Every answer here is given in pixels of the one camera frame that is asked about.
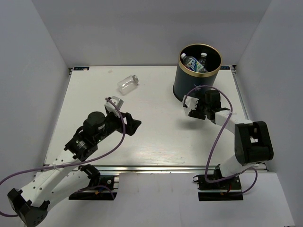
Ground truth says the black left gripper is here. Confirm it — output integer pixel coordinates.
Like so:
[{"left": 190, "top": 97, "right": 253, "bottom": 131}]
[{"left": 95, "top": 110, "right": 142, "bottom": 143}]

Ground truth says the crushed clear bottle white cap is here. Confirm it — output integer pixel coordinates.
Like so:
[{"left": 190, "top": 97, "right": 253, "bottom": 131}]
[{"left": 117, "top": 75, "right": 139, "bottom": 95}]

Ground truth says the clear bottle blue label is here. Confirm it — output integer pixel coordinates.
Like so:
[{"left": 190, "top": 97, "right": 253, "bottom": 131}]
[{"left": 198, "top": 52, "right": 207, "bottom": 67}]

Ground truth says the small bottle green-blue label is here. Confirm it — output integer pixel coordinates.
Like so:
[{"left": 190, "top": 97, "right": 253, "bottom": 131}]
[{"left": 180, "top": 53, "right": 208, "bottom": 73}]

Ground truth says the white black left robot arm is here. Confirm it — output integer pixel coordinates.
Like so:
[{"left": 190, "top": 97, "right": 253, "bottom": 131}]
[{"left": 8, "top": 110, "right": 142, "bottom": 227}]

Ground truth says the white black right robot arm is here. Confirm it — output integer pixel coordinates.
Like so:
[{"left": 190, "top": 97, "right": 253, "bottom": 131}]
[{"left": 183, "top": 90, "right": 274, "bottom": 189}]

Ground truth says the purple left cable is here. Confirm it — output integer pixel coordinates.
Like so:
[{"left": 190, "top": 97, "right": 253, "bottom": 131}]
[{"left": 0, "top": 96, "right": 126, "bottom": 217}]

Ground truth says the purple cable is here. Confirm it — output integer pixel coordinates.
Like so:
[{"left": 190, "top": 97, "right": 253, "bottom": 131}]
[
  {"left": 183, "top": 85, "right": 258, "bottom": 196},
  {"left": 0, "top": 96, "right": 126, "bottom": 217}
]

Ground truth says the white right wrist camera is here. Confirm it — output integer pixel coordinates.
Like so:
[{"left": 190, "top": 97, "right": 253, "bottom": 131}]
[{"left": 182, "top": 95, "right": 199, "bottom": 111}]

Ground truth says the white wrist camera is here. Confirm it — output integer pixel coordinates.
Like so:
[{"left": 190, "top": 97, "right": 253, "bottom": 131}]
[
  {"left": 182, "top": 95, "right": 199, "bottom": 111},
  {"left": 104, "top": 96, "right": 124, "bottom": 117}
]

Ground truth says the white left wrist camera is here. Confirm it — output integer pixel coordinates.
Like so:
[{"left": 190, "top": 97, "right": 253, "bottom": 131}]
[{"left": 104, "top": 96, "right": 124, "bottom": 117}]

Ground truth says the aluminium table edge rail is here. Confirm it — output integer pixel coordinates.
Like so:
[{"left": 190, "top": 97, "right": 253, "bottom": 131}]
[{"left": 42, "top": 164, "right": 268, "bottom": 175}]

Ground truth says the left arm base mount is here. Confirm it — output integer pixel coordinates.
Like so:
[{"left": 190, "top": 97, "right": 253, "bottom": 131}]
[{"left": 69, "top": 175, "right": 119, "bottom": 201}]

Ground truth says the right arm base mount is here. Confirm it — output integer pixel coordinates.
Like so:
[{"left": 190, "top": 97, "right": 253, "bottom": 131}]
[{"left": 193, "top": 175, "right": 243, "bottom": 201}]

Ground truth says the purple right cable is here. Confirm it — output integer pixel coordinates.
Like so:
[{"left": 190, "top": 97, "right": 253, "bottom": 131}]
[{"left": 183, "top": 85, "right": 258, "bottom": 196}]

